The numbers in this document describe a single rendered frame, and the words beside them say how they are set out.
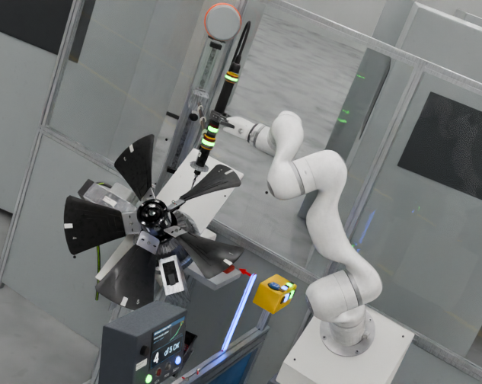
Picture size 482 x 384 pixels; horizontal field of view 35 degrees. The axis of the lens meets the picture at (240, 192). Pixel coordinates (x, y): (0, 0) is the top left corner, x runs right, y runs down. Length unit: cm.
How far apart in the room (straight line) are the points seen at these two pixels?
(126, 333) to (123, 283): 78
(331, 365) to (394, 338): 23
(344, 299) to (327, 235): 21
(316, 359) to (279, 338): 94
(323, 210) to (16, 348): 228
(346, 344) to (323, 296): 40
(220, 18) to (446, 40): 224
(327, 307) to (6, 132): 329
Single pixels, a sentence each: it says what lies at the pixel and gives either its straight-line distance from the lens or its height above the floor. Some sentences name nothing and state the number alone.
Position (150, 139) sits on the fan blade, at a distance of 301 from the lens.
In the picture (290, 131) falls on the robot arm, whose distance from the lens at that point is 220.
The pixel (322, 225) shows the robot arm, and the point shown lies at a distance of 220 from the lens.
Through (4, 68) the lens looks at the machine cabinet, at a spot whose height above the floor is 96.
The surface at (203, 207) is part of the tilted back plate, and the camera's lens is 313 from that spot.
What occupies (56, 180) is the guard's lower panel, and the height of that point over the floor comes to 77.
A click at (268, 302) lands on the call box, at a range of 299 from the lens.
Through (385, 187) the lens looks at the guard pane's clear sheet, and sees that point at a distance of 326.
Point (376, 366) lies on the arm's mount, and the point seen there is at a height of 113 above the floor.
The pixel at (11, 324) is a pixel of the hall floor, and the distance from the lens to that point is 426.
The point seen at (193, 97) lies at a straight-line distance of 329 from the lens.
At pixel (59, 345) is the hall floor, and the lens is 419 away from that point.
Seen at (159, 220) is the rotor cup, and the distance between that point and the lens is 283.
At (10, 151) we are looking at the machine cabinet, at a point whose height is 46.
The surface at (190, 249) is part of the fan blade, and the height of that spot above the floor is 118.
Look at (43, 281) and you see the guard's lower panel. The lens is 429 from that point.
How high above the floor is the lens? 229
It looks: 18 degrees down
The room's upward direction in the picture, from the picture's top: 21 degrees clockwise
